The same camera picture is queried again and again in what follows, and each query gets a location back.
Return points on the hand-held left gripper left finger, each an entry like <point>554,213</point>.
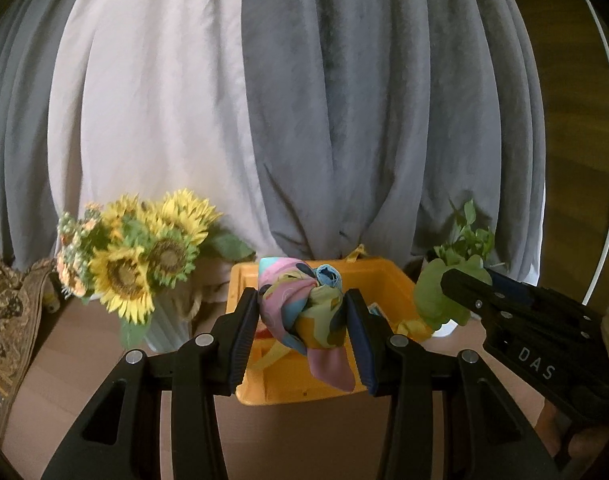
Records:
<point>244,340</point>

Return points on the orange plastic storage box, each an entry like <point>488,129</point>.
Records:
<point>284,390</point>

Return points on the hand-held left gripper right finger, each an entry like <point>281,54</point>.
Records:
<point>359,345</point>

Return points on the white plant pot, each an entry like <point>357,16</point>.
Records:
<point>447,329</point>

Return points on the colourful silk scarf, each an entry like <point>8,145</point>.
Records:
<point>294,300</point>

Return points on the green potted plant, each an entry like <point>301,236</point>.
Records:
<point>469,245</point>

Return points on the artificial sunflower bouquet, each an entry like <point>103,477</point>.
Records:
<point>124,275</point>

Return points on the grey curtain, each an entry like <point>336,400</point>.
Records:
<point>14,135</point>
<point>384,110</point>

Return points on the white ribbed vase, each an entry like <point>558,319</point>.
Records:
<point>169,325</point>

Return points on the patterned woven cloth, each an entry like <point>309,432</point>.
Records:
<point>9,320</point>

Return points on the white curtain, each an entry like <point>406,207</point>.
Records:
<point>159,110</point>

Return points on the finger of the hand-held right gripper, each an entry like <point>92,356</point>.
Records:
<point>511,287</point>
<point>474,292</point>

